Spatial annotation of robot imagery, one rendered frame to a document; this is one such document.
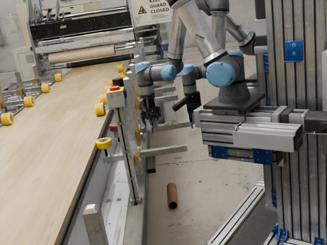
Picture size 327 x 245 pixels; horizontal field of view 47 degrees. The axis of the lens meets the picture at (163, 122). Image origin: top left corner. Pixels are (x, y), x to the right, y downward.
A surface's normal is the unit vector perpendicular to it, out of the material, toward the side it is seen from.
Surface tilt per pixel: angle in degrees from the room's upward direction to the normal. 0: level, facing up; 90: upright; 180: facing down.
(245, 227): 0
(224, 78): 97
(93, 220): 90
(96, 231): 90
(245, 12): 90
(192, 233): 0
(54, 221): 0
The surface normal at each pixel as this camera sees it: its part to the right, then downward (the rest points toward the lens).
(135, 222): -0.15, -0.94
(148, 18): 0.02, 0.31
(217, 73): -0.34, 0.45
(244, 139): -0.56, 0.33
